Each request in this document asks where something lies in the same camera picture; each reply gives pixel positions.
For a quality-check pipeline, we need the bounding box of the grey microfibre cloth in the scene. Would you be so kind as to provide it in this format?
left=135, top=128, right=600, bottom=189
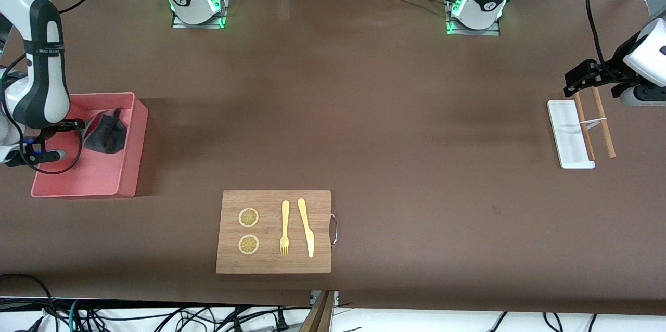
left=82, top=108, right=129, bottom=154

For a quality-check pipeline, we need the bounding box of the pink plastic bin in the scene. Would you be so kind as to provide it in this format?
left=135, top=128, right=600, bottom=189
left=30, top=92, right=149, bottom=199

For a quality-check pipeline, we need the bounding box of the white rack with wooden rods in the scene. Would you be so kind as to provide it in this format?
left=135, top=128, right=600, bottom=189
left=546, top=86, right=618, bottom=170

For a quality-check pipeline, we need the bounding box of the yellow plastic fork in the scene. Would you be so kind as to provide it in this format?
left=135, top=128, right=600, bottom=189
left=279, top=200, right=290, bottom=257

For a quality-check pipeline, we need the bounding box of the wooden cutting board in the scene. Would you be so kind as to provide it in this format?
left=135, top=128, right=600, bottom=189
left=215, top=190, right=339, bottom=274

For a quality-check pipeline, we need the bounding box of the yellow plastic knife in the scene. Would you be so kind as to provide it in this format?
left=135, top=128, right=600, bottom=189
left=297, top=198, right=315, bottom=259

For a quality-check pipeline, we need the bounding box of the brown wooden plank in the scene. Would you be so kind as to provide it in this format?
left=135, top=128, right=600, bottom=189
left=299, top=290, right=336, bottom=332

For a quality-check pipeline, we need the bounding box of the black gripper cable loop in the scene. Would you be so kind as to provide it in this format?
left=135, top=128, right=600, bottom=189
left=23, top=123, right=85, bottom=174

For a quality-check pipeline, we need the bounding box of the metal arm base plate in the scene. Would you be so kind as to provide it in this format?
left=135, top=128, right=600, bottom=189
left=446, top=0, right=502, bottom=36
left=172, top=0, right=228, bottom=29

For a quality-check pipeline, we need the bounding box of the black looped floor cable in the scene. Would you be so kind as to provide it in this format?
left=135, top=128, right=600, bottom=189
left=0, top=273, right=57, bottom=332

